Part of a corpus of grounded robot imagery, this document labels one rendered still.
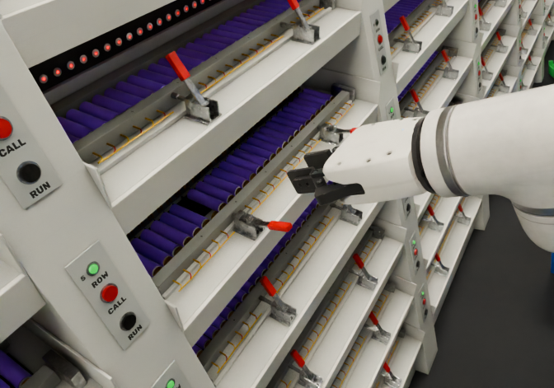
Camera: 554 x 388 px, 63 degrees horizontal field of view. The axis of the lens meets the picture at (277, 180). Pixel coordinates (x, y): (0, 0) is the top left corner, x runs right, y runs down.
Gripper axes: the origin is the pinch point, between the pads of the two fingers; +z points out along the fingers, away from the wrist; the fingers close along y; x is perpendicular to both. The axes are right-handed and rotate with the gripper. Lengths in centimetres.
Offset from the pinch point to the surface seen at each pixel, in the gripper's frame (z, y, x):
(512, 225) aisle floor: 28, -118, 99
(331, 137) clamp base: 15.3, -24.4, 6.4
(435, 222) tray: 30, -69, 60
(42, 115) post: 6.2, 20.5, -20.0
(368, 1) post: 9.8, -44.7, -10.8
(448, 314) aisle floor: 37, -66, 97
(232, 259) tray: 14.9, 7.1, 8.2
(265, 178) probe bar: 17.5, -7.7, 4.0
